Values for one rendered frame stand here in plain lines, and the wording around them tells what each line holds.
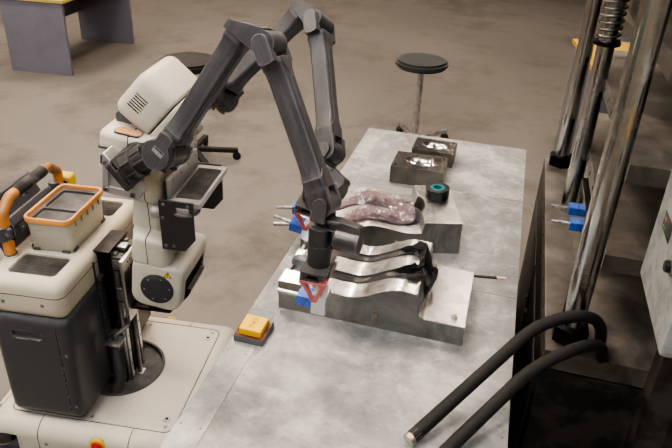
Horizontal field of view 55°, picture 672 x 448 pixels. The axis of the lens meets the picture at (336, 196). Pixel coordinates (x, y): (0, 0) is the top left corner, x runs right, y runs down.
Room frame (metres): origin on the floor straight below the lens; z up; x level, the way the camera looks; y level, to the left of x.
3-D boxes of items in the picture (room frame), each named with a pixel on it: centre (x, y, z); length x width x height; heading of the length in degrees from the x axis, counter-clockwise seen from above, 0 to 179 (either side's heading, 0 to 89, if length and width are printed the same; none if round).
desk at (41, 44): (6.38, 2.66, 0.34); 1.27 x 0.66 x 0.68; 170
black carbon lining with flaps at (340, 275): (1.50, -0.12, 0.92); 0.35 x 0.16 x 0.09; 75
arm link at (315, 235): (1.29, 0.03, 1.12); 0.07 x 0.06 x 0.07; 71
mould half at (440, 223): (1.85, -0.14, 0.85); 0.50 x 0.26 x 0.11; 92
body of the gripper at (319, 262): (1.29, 0.03, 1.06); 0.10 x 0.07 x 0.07; 165
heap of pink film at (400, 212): (1.85, -0.14, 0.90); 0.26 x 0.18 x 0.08; 92
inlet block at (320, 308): (1.30, 0.07, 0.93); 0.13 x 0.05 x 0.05; 75
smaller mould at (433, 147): (2.45, -0.40, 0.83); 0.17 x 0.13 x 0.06; 75
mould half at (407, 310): (1.48, -0.13, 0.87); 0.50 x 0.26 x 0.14; 75
